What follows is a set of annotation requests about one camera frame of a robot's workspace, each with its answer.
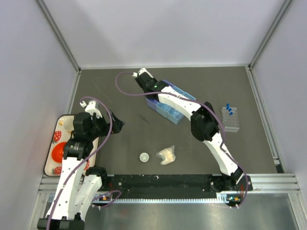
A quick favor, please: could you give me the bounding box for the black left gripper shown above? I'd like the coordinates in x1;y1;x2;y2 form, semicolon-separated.
87;110;124;140

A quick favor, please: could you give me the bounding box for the blue compartment organizer box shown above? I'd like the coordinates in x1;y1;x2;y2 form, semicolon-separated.
146;80;196;125

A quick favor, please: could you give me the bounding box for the clear bag of cotton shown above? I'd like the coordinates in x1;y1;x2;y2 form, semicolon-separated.
156;145;176;165

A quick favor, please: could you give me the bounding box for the clear acrylic test tube rack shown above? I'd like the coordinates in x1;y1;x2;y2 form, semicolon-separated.
222;107;239;132

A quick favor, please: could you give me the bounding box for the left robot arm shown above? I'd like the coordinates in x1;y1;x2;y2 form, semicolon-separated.
37;112;124;230

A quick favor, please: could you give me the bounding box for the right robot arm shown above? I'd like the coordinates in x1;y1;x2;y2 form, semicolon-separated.
132;68;244;190

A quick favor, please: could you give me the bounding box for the small white plastic cup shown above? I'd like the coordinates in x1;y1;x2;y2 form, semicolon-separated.
139;152;149;162

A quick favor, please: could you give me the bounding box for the cream ceramic mug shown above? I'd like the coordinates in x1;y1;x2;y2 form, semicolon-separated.
59;116;74;132

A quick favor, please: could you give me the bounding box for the orange plastic bowl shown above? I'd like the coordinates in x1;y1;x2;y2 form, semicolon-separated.
51;142;66;163

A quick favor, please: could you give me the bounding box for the strawberry pattern tray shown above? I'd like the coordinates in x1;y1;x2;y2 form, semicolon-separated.
44;112;99;176

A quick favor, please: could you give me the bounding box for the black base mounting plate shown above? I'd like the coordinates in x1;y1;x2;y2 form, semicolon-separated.
98;174;253;199

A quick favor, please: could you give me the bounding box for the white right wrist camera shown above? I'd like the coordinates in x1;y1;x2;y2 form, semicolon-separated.
132;68;154;79

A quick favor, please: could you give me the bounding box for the grey slotted cable duct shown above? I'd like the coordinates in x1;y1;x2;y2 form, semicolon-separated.
92;194;234;205

